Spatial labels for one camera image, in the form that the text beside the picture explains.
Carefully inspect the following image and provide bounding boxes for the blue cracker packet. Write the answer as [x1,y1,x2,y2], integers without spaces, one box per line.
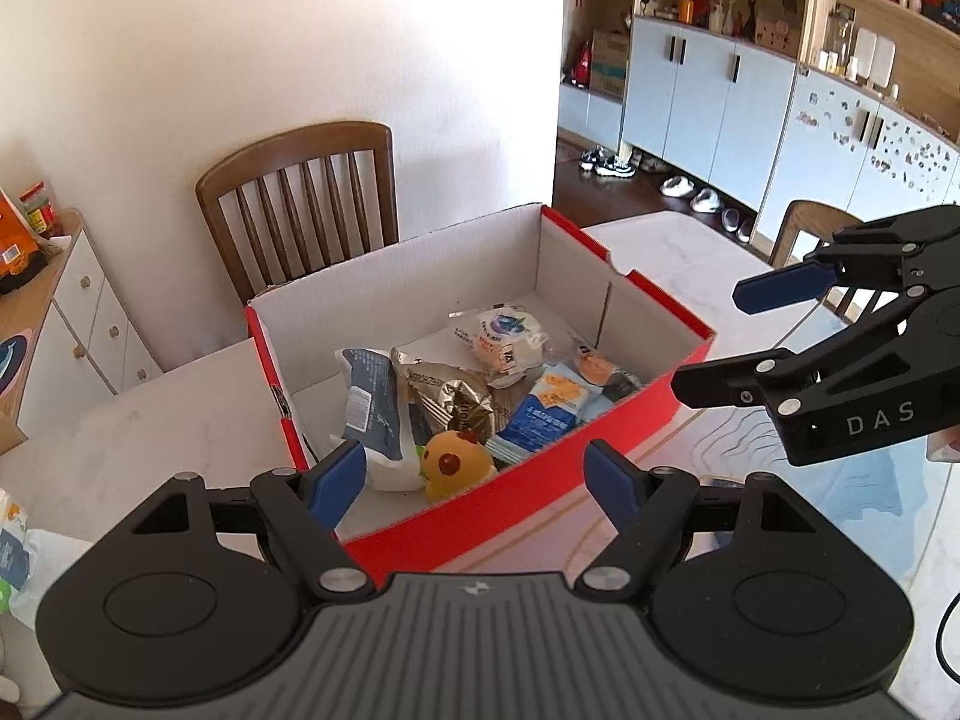
[491,361,605,462]

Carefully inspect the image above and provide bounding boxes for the orange snack bag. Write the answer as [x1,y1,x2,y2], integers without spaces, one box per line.
[0,191,46,293]

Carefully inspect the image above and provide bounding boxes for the brown cardboard carton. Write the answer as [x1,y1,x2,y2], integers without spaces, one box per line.
[589,30,629,100]

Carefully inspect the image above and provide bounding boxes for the wooden slatted chair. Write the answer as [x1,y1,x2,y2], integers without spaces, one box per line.
[769,200,901,316]
[195,120,400,305]

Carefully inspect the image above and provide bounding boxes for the yellow spotted toy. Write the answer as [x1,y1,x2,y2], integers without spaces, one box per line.
[420,429,500,505]

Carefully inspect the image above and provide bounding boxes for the clear bread packet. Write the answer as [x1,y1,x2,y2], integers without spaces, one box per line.
[448,298,552,389]

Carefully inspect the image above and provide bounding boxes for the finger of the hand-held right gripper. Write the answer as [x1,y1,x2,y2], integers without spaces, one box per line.
[735,204,960,314]
[671,300,960,466]

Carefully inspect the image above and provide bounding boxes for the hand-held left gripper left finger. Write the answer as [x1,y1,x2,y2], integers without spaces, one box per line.
[112,439,376,601]

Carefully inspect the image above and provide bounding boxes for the gold beige snack packet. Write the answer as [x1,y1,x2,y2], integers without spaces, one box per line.
[391,349,496,442]

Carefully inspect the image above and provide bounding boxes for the white marble desktop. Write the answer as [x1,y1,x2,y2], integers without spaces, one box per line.
[0,210,960,720]

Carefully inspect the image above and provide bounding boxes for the round dark blue pad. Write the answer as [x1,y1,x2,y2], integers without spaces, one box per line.
[0,334,31,398]

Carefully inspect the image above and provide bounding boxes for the wet wipes pack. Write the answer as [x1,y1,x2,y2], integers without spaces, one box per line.
[0,495,35,593]

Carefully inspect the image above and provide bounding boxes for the black cable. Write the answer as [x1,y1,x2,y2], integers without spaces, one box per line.
[936,591,960,672]

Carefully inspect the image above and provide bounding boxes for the pair of dark sneakers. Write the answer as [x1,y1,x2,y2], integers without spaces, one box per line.
[579,146,638,177]

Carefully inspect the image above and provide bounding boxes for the red cardboard box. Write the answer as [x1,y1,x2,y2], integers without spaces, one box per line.
[244,202,717,578]

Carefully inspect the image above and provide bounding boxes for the white sideboard wooden top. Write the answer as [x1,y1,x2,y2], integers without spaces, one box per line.
[0,210,162,458]

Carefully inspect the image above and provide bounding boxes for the stickered light blue cabinet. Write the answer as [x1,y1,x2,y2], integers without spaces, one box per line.
[750,67,960,271]

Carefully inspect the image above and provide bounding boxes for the small white orange packet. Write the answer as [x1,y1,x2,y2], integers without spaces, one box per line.
[568,336,644,402]

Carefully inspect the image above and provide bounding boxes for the dark blue snack packet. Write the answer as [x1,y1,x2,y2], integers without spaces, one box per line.
[334,347,425,492]

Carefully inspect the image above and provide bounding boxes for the red lid jars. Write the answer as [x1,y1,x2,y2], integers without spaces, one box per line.
[19,181,59,237]

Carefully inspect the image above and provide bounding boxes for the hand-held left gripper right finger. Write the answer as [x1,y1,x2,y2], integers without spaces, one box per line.
[577,441,837,601]

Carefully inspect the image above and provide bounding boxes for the white tissue packet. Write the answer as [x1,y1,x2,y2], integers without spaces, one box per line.
[0,525,98,631]

